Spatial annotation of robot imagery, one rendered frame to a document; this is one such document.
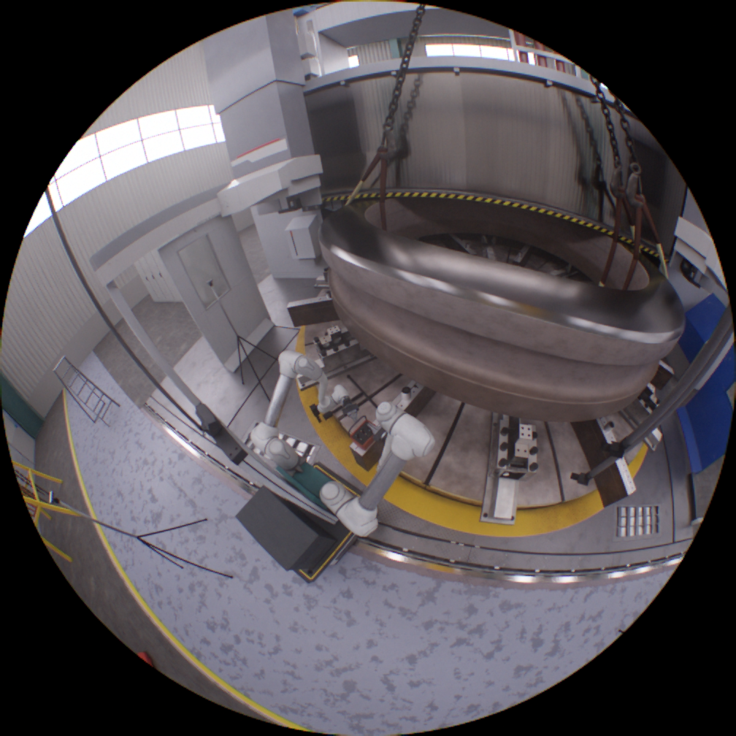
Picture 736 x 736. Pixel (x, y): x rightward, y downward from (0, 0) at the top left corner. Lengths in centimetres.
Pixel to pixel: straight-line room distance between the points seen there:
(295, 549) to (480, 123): 517
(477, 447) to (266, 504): 184
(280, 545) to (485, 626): 191
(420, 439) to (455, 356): 88
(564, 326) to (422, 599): 231
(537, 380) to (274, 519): 204
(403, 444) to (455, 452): 129
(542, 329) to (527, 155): 339
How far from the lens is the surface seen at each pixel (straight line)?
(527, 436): 201
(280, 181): 318
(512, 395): 181
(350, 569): 249
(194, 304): 386
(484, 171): 434
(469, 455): 237
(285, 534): 176
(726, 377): 531
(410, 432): 110
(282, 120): 366
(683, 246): 458
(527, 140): 446
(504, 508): 216
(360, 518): 139
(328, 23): 735
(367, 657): 269
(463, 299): 139
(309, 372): 160
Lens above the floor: 244
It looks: 47 degrees down
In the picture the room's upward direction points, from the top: 10 degrees counter-clockwise
